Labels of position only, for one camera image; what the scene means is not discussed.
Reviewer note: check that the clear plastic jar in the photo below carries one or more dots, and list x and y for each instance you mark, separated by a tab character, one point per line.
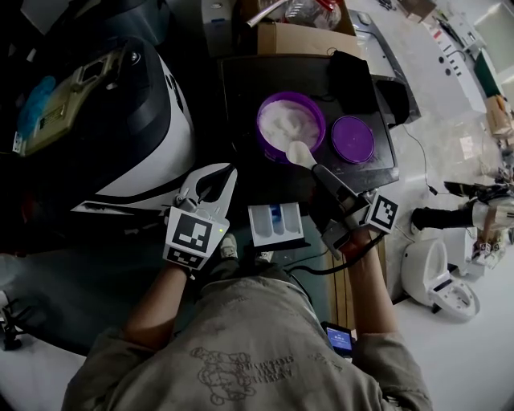
309	14

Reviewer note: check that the purple round lid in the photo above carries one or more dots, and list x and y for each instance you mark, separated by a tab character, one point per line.
353	138

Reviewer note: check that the small screen device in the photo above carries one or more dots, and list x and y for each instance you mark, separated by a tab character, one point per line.
339	339

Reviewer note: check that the wooden slatted panel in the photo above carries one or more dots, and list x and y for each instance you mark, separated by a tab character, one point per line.
339	289

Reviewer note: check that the person's beige printed shirt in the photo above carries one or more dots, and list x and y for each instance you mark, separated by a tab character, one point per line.
249	353

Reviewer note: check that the purple plastic tub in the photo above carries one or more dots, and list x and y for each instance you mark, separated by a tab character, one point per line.
277	154

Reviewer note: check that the large black and white machine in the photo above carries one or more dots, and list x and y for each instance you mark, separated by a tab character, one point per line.
132	120

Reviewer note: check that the white detergent drawer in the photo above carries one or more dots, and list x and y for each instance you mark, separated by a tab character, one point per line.
261	225

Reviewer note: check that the white box appliance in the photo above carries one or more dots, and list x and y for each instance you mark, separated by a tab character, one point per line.
219	32

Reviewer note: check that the white powder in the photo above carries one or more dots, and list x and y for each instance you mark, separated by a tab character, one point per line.
289	120

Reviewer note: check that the shiny rolled tube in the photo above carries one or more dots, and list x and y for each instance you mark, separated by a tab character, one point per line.
265	14

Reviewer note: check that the black fabric bag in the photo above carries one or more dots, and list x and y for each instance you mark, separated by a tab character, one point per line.
395	104

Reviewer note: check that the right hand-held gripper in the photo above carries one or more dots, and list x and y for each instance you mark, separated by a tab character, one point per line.
381	212

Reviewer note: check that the white display counter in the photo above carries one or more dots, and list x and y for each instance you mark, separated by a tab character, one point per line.
454	86

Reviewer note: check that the person's left forearm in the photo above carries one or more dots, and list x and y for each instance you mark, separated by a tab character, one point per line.
160	305

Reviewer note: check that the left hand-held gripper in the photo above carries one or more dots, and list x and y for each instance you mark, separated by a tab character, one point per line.
192	237

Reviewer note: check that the black tripod stand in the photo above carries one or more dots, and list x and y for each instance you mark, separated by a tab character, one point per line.
12	321

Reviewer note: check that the blue plastic bag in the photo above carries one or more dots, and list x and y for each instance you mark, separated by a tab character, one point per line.
36	104

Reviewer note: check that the dark blue curved housing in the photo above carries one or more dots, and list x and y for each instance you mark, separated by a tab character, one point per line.
132	20

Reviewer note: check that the black cloth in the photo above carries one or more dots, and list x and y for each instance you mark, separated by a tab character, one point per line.
349	80

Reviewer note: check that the person's grey trousers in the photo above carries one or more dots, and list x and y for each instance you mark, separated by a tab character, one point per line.
225	273

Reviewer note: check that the person's white sneaker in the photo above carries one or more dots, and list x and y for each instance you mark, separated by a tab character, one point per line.
266	256
229	247

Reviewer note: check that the open cardboard box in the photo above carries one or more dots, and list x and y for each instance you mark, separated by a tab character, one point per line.
305	40

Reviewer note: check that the dark round floor mat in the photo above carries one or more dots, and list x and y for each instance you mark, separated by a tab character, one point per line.
80	305

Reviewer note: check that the white toilet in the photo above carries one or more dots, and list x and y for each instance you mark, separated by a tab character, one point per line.
421	273
462	253

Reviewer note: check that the person's right forearm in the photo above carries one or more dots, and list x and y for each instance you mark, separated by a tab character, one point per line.
369	289

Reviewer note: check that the white plastic spoon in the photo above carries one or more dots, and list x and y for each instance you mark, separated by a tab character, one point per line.
299	152

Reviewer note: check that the brown cardboard box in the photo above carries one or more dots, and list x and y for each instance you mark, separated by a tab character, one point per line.
500	116

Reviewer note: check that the olive green device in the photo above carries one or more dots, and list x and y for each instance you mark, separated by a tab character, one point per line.
60	108

